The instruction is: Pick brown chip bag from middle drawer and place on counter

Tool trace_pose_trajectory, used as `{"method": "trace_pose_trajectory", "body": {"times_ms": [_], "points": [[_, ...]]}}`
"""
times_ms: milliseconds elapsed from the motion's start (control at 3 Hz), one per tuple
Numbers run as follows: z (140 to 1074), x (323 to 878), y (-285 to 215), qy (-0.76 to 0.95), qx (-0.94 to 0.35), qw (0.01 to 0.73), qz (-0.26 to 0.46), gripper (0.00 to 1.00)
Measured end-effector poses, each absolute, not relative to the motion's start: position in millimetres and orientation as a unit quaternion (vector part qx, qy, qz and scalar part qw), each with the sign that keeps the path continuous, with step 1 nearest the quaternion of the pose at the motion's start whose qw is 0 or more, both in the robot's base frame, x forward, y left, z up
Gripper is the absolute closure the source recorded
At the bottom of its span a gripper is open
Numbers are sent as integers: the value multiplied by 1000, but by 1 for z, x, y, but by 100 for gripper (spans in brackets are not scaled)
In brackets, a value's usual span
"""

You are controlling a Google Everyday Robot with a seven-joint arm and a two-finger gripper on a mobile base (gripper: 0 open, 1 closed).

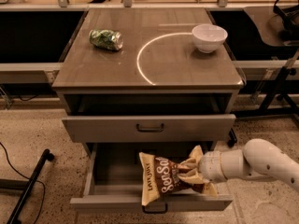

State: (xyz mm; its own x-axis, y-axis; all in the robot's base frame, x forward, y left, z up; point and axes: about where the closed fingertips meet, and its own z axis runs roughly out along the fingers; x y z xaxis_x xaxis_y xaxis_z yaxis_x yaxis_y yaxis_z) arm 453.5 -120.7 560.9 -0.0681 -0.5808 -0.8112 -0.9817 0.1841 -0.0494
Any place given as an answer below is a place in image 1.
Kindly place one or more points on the brown sea salt chip bag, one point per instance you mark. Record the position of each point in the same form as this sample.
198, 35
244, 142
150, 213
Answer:
160, 177

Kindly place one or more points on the black stand with tray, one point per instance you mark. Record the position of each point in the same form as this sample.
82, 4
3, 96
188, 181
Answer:
278, 28

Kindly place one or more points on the grey upper drawer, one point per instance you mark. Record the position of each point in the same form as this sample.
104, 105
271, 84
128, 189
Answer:
126, 129

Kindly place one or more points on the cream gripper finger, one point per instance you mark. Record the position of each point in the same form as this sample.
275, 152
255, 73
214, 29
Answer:
193, 177
189, 164

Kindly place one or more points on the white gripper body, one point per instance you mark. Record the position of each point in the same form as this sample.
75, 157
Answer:
209, 166

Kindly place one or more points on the black floor stand bar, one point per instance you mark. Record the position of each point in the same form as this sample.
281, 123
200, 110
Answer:
25, 186

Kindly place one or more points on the grey drawer cabinet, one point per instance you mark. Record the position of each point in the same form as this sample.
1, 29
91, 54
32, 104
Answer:
158, 71

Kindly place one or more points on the grey open middle drawer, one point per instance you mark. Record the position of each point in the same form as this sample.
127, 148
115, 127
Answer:
115, 181

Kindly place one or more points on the white ceramic bowl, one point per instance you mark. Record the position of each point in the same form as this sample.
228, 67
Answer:
208, 37

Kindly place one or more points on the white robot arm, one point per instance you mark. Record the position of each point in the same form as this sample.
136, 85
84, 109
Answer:
258, 160

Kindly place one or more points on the black caster wheel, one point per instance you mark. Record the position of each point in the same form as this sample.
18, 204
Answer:
232, 138

